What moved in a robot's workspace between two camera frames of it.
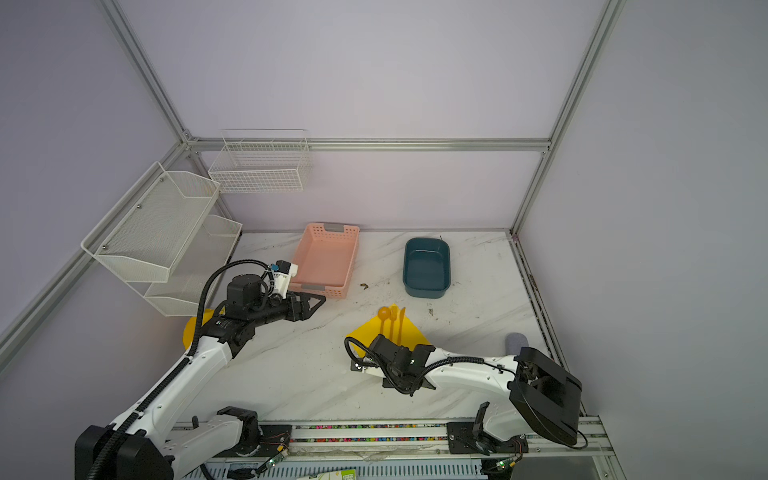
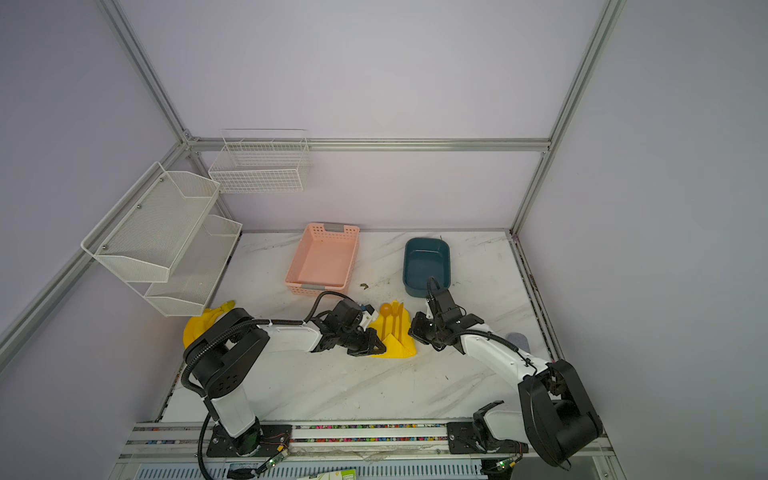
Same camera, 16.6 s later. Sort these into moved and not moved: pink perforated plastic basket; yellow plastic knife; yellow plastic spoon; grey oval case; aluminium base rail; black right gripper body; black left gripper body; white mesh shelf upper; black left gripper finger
Moved: black left gripper body; black right gripper body; black left gripper finger
Not moved: grey oval case; pink perforated plastic basket; yellow plastic spoon; yellow plastic knife; aluminium base rail; white mesh shelf upper
